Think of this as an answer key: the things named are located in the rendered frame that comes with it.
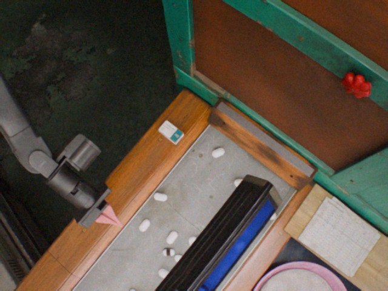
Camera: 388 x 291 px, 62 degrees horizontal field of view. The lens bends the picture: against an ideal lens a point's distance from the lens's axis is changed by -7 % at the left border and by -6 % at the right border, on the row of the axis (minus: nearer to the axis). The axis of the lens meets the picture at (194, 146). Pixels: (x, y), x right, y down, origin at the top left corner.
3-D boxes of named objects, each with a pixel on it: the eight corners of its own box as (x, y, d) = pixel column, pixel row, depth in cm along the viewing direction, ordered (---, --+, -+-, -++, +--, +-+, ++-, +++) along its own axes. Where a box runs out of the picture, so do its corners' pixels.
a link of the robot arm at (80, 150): (18, 154, 69) (25, 160, 62) (54, 114, 72) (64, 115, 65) (60, 188, 75) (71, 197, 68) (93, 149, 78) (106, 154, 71)
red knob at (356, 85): (334, 87, 47) (347, 73, 43) (342, 76, 47) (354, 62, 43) (359, 105, 46) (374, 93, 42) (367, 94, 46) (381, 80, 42)
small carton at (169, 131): (159, 131, 93) (157, 129, 92) (167, 122, 94) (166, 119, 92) (176, 145, 92) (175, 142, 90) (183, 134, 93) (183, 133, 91)
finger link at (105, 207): (133, 222, 76) (102, 199, 72) (111, 247, 75) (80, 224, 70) (123, 212, 82) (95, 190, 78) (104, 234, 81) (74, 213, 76)
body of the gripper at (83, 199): (114, 192, 73) (89, 171, 69) (83, 228, 71) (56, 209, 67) (107, 183, 79) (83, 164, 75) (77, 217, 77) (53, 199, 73)
